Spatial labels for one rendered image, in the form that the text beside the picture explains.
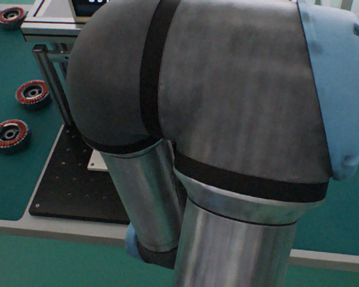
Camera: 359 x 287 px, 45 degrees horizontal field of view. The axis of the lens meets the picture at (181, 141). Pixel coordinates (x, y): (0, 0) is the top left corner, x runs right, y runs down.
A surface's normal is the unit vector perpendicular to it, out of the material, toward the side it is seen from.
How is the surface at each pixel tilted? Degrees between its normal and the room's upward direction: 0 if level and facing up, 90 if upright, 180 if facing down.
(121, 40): 36
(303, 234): 0
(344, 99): 46
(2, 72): 0
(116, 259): 0
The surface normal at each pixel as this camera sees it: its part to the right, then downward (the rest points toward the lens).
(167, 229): 0.45, 0.70
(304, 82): -0.26, 0.00
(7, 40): -0.07, -0.63
